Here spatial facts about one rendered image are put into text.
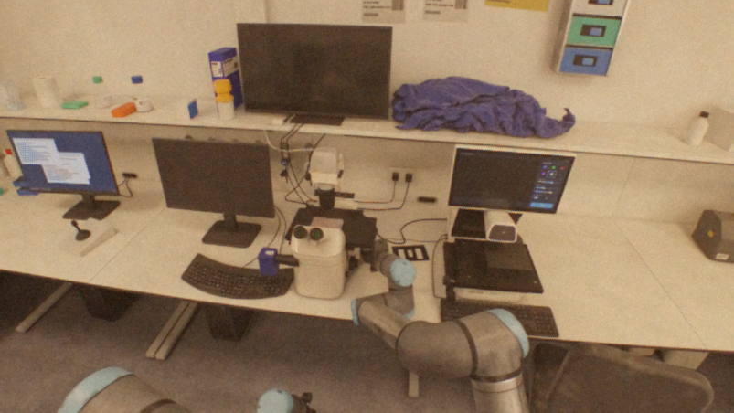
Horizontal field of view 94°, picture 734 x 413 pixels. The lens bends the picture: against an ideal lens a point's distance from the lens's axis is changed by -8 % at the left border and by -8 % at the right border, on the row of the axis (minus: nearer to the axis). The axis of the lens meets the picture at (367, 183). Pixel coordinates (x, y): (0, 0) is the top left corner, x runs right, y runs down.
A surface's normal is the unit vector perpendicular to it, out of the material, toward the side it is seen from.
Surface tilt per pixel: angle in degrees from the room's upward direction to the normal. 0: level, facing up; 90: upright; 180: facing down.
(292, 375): 0
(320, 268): 91
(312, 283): 91
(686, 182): 90
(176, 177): 86
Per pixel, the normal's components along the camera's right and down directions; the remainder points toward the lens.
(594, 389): -0.40, 0.45
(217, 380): 0.02, -0.87
